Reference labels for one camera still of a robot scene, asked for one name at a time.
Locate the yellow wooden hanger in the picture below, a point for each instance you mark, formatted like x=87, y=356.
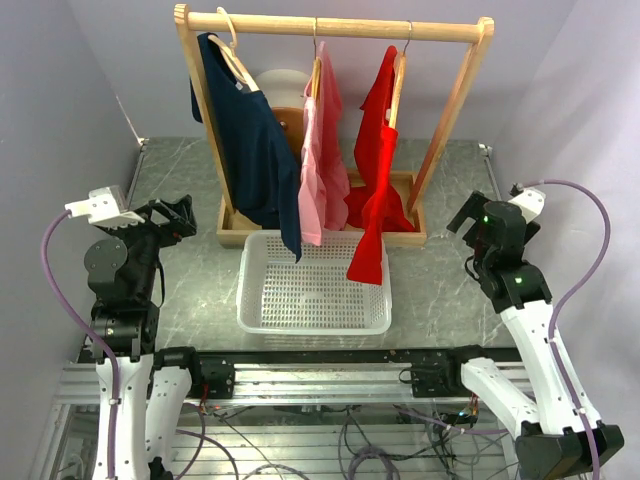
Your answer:
x=316, y=71

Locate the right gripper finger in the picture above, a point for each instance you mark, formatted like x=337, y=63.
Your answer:
x=472, y=208
x=471, y=235

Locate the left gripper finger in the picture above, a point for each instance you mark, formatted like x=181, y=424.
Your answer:
x=180, y=209
x=168, y=225

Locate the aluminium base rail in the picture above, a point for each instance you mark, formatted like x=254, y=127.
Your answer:
x=328, y=377

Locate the wooden hanger with red shirt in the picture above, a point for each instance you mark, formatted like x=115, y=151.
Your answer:
x=399, y=75

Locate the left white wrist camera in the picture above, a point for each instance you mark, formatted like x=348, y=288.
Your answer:
x=105, y=207

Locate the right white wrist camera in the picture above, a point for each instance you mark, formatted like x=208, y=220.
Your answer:
x=529, y=200

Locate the white plastic basket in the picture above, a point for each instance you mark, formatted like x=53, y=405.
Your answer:
x=280, y=295

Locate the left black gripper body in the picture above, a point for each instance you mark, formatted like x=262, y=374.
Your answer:
x=134, y=238

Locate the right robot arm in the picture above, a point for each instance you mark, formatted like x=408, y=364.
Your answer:
x=557, y=432

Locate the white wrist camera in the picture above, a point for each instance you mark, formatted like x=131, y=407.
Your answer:
x=105, y=207
x=529, y=200

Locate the wooden clothes rack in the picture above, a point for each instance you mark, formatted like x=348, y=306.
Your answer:
x=232, y=227

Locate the pink t shirt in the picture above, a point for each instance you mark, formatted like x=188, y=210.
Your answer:
x=324, y=182

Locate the red t shirt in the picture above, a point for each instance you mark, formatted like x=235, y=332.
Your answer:
x=375, y=207

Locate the white striped drawer cabinet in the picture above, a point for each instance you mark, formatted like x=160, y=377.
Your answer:
x=284, y=91

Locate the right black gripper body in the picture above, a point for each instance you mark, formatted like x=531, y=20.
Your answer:
x=532, y=228

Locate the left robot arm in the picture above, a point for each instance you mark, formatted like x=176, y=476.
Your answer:
x=135, y=429

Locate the navy blue t shirt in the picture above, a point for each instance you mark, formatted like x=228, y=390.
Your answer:
x=263, y=173

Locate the cream plastic hanger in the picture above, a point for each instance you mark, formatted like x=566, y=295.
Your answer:
x=228, y=52

